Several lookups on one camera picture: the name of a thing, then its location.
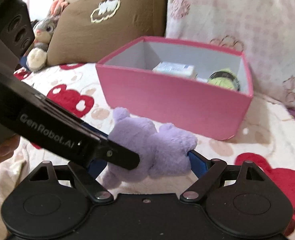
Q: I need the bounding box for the purple plush toy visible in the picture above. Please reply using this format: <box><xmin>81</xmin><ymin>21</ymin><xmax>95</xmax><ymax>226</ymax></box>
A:
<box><xmin>101</xmin><ymin>107</ymin><xmax>198</xmax><ymax>192</ymax></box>

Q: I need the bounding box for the brown pillow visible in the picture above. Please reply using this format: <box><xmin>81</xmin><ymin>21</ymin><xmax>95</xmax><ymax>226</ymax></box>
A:
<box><xmin>46</xmin><ymin>0</ymin><xmax>166</xmax><ymax>67</ymax></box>

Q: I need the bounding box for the pink floral pillow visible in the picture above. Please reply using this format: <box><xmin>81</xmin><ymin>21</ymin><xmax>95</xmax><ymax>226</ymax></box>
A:
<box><xmin>164</xmin><ymin>0</ymin><xmax>295</xmax><ymax>120</ymax></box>

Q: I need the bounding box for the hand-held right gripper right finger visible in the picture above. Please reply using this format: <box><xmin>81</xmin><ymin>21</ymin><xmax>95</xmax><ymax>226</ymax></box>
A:
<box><xmin>180</xmin><ymin>150</ymin><xmax>265</xmax><ymax>204</ymax></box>

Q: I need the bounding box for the pink cardboard box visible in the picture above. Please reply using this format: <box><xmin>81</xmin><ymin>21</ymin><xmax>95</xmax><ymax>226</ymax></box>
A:
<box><xmin>96</xmin><ymin>36</ymin><xmax>254</xmax><ymax>141</ymax></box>

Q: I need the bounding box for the grey rabbit plush toy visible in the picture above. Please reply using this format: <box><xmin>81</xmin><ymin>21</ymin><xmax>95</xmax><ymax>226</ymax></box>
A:
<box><xmin>26</xmin><ymin>0</ymin><xmax>70</xmax><ymax>72</ymax></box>

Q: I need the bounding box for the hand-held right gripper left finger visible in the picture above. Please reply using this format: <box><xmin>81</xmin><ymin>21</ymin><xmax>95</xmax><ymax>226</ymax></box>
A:
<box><xmin>29</xmin><ymin>159</ymin><xmax>114</xmax><ymax>203</ymax></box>

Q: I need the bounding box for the person's left hand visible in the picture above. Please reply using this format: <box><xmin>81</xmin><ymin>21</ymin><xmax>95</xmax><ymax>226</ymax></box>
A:
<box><xmin>0</xmin><ymin>135</ymin><xmax>19</xmax><ymax>180</ymax></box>

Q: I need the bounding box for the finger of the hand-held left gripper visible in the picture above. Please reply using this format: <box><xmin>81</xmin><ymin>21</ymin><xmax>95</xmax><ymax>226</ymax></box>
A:
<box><xmin>84</xmin><ymin>124</ymin><xmax>110</xmax><ymax>140</ymax></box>
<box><xmin>97</xmin><ymin>137</ymin><xmax>141</xmax><ymax>170</ymax></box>

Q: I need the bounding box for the green yarn ball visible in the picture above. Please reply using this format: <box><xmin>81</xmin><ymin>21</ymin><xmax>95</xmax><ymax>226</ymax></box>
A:
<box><xmin>207</xmin><ymin>67</ymin><xmax>241</xmax><ymax>90</ymax></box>

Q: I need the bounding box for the small white blue packet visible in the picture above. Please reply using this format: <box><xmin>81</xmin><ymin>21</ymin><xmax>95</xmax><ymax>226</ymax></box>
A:
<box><xmin>152</xmin><ymin>61</ymin><xmax>195</xmax><ymax>79</ymax></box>

